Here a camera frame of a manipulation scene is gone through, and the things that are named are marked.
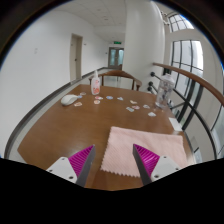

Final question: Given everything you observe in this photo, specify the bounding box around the wooden-topped black railing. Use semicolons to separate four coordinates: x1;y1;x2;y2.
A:
147;62;224;161

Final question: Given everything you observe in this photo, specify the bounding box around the wooden chair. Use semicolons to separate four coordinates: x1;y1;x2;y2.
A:
88;69;143;92

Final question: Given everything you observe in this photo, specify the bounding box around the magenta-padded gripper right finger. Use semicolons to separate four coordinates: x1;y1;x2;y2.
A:
132;143;183;186

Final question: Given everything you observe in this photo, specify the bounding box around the white bottle with pink label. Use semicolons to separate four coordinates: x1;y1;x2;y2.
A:
90;69;102;96

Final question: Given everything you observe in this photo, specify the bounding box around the white side door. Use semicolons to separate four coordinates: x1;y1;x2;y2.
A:
69;33;84;83

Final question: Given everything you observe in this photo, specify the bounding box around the pink towel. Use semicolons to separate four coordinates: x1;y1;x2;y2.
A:
99;125;189;179

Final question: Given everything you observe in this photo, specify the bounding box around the white computer mouse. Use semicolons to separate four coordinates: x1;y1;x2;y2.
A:
60;94;79;107

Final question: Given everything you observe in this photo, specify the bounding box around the glass double door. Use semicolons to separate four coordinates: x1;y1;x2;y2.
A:
107;46;125;70

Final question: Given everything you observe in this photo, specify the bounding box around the large framed window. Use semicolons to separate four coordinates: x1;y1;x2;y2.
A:
163;13;224;158

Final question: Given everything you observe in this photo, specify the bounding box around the white paper card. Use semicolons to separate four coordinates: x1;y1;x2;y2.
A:
168;116;184;132

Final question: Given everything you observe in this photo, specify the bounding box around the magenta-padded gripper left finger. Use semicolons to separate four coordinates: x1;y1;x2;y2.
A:
45;144;96;188

